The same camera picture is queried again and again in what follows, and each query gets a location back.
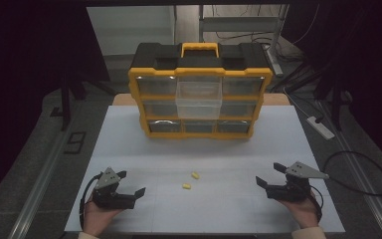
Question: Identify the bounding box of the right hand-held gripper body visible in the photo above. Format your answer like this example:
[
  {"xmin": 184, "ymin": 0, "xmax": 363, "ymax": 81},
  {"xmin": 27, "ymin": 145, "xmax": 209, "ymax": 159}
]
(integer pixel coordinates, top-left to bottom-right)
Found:
[{"xmin": 265, "ymin": 161, "xmax": 330, "ymax": 203}]

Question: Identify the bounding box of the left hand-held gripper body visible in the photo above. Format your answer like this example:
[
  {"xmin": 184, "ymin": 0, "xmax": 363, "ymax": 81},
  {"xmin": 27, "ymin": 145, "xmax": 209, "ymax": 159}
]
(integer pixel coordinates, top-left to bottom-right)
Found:
[{"xmin": 92, "ymin": 166, "xmax": 137, "ymax": 211}]

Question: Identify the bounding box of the clear plastic drawer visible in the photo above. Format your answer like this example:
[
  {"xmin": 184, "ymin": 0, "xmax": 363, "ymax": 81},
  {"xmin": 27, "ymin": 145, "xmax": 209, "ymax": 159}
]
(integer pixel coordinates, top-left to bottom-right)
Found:
[{"xmin": 174, "ymin": 80, "xmax": 223, "ymax": 120}]

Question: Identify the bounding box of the person's right hand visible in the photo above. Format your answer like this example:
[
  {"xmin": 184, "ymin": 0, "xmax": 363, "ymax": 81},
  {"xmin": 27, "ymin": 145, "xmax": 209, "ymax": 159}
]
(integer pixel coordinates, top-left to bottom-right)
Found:
[{"xmin": 278, "ymin": 194, "xmax": 320, "ymax": 230}]

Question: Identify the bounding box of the person's left hand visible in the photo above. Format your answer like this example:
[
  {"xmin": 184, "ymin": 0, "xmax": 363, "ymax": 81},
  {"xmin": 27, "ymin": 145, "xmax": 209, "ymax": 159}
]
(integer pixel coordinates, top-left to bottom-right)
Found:
[{"xmin": 83, "ymin": 198, "xmax": 124, "ymax": 238}]

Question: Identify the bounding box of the white power strip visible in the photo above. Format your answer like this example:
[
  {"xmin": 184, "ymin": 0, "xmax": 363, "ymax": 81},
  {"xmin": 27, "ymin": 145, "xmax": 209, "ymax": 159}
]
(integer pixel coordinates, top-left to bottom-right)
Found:
[{"xmin": 305, "ymin": 116, "xmax": 336, "ymax": 140}]

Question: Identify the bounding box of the black stand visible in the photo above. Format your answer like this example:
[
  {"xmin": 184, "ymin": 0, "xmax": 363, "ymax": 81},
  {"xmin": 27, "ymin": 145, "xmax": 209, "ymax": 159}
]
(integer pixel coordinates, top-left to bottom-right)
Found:
[
  {"xmin": 49, "ymin": 71, "xmax": 117, "ymax": 132},
  {"xmin": 312, "ymin": 71, "xmax": 354, "ymax": 132}
]

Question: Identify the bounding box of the grey power strip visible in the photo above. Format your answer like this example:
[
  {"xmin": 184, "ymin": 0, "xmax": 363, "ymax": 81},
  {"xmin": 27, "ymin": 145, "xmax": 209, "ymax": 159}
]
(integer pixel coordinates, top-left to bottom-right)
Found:
[{"xmin": 266, "ymin": 49, "xmax": 285, "ymax": 78}]

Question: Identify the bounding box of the yellow and black organizer box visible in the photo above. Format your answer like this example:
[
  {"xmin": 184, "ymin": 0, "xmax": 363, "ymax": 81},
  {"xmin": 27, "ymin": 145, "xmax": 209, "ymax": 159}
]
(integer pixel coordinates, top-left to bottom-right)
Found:
[{"xmin": 127, "ymin": 42, "xmax": 275, "ymax": 140}]

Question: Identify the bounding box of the white panel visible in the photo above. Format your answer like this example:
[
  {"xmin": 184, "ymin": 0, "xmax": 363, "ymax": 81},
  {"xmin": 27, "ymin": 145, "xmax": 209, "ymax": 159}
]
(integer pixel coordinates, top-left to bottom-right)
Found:
[{"xmin": 86, "ymin": 5, "xmax": 176, "ymax": 57}]

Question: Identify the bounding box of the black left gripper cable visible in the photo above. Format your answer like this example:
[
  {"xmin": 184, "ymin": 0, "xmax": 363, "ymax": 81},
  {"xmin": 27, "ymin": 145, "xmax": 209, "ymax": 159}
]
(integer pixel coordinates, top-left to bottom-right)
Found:
[{"xmin": 79, "ymin": 172, "xmax": 104, "ymax": 231}]

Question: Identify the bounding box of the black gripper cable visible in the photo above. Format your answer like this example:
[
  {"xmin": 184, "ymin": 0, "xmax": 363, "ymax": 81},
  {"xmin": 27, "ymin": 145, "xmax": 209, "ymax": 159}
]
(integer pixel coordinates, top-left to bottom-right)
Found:
[
  {"xmin": 79, "ymin": 172, "xmax": 104, "ymax": 231},
  {"xmin": 309, "ymin": 184, "xmax": 324, "ymax": 223}
]

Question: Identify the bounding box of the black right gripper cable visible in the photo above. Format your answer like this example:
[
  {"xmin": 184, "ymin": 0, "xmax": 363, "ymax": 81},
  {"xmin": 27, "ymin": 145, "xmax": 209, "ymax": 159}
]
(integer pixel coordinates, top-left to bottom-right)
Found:
[{"xmin": 309, "ymin": 184, "xmax": 324, "ymax": 223}]

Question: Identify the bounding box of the white power strip cable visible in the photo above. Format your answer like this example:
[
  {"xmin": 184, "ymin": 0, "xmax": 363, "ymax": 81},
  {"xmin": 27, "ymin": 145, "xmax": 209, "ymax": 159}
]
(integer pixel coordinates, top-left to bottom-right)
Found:
[{"xmin": 283, "ymin": 87, "xmax": 316, "ymax": 120}]

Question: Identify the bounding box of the aluminium floor rail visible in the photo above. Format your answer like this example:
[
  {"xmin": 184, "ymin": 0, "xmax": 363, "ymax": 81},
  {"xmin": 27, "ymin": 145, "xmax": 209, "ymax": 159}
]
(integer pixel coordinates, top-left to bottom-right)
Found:
[
  {"xmin": 7, "ymin": 130, "xmax": 73, "ymax": 239},
  {"xmin": 314, "ymin": 99, "xmax": 382, "ymax": 239}
]

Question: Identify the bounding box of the grey metal frame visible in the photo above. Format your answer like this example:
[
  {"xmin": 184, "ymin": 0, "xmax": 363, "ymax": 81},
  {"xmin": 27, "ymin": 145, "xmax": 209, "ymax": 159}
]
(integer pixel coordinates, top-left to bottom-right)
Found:
[{"xmin": 198, "ymin": 4, "xmax": 290, "ymax": 51}]

